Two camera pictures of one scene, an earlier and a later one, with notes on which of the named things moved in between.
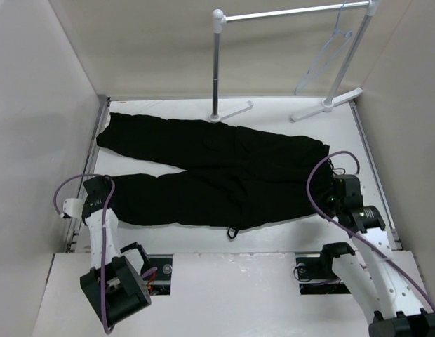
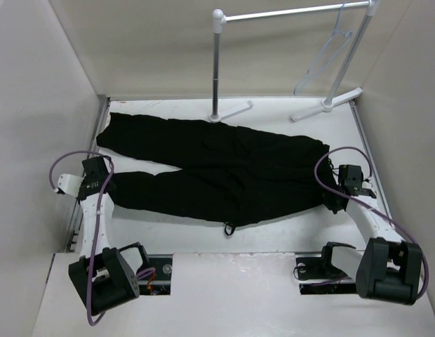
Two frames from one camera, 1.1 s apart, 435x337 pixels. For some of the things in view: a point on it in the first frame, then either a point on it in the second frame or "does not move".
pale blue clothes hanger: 335,45 does not move
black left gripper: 86,202 -> 83,182
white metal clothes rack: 219,18 does not move
